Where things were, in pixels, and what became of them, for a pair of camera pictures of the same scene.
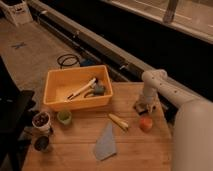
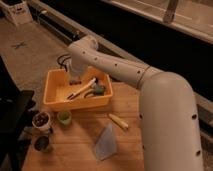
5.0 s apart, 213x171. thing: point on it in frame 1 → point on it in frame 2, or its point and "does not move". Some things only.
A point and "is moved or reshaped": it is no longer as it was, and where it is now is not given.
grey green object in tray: x=98 y=89 does not move
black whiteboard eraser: x=141 y=108 is moved or reshaped
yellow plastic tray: x=76 y=86 does not move
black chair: x=16 y=106 does not move
